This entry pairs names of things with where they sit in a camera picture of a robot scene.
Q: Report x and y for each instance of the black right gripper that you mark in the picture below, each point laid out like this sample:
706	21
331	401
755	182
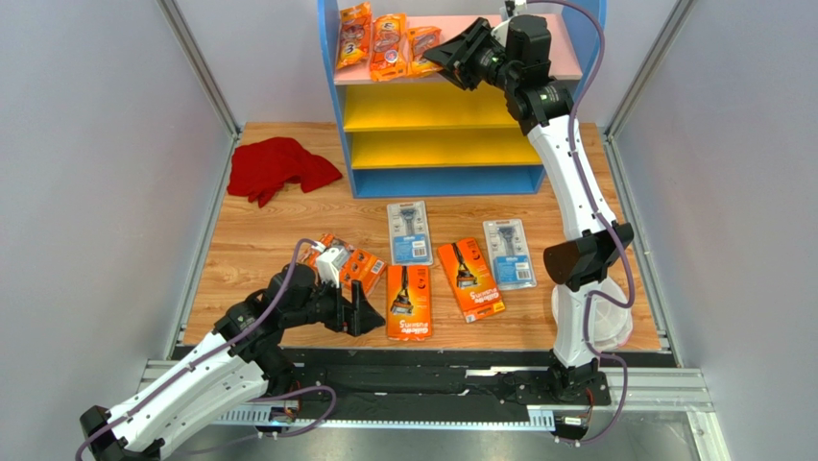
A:
469	52

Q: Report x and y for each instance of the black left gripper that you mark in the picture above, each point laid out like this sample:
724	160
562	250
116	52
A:
356	318

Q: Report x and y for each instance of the orange BIC razor bag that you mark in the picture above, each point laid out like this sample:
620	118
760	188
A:
422	39
355	35
388	62

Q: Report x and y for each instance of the orange Gillette Fusion5 box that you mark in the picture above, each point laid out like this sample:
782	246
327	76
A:
408	309
470	277

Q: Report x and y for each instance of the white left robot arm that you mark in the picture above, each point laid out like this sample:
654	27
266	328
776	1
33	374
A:
238	361

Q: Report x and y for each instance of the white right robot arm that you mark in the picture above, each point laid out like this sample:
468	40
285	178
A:
514	57

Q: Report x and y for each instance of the blue shelf unit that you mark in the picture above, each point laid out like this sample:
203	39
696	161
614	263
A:
422	137

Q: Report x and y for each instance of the orange razor cartridge box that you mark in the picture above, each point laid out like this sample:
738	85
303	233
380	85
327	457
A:
362	265

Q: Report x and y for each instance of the clear blue razor blister pack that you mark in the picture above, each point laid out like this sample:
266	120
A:
509	255
410	241

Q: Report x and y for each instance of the red cloth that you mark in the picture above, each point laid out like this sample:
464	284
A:
262	169

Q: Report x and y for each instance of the white round plastic lid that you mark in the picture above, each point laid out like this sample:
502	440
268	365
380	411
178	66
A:
612	329

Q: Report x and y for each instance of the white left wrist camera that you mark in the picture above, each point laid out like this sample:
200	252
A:
330	264

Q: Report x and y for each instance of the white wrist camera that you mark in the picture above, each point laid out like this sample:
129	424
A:
512	8
330	264

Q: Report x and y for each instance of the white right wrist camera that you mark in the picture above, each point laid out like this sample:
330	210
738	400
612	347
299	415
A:
512	8

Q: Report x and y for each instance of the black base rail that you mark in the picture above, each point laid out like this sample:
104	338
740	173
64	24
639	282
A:
429	386

